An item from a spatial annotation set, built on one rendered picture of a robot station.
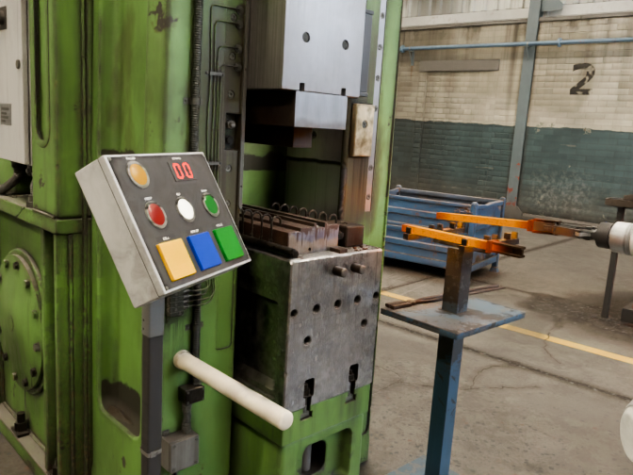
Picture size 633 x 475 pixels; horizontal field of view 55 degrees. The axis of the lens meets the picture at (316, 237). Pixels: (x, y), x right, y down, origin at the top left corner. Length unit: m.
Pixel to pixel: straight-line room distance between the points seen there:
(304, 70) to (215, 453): 1.15
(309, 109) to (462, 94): 8.49
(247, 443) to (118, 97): 1.11
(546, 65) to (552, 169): 1.48
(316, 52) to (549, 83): 7.97
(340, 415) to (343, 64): 1.06
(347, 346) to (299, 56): 0.86
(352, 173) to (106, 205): 1.05
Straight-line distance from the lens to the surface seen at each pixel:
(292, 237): 1.70
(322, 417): 1.91
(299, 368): 1.76
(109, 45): 1.95
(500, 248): 1.80
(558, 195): 9.43
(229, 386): 1.55
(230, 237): 1.37
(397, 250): 5.70
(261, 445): 1.92
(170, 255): 1.18
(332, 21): 1.76
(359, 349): 1.93
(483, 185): 9.88
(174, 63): 1.61
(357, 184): 2.06
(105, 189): 1.18
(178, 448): 1.79
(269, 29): 1.69
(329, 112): 1.75
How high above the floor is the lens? 1.28
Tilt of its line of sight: 10 degrees down
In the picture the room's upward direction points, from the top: 4 degrees clockwise
